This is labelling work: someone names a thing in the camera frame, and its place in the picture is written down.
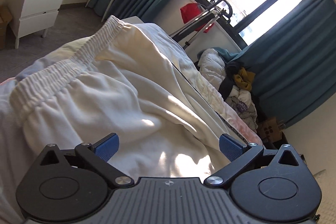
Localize red bag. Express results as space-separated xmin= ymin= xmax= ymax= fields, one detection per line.
xmin=180 ymin=3 xmax=214 ymax=32

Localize pink pastel bed sheet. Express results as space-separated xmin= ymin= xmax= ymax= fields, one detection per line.
xmin=0 ymin=24 xmax=263 ymax=224

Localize cardboard box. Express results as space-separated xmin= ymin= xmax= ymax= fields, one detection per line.
xmin=0 ymin=6 xmax=13 ymax=50

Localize teal curtain right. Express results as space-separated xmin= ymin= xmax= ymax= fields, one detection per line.
xmin=235 ymin=0 xmax=335 ymax=127

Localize cream white sweatpants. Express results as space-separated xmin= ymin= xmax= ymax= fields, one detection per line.
xmin=7 ymin=15 xmax=263 ymax=180

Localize pile of clothes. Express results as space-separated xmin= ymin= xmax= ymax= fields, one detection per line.
xmin=198 ymin=48 xmax=257 ymax=132

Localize brown paper bag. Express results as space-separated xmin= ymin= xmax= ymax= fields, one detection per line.
xmin=257 ymin=117 xmax=285 ymax=143

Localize black silver tripod stand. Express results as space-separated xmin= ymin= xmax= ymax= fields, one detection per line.
xmin=169 ymin=0 xmax=233 ymax=50

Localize mustard yellow garment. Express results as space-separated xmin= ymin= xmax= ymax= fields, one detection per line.
xmin=234 ymin=67 xmax=256 ymax=92

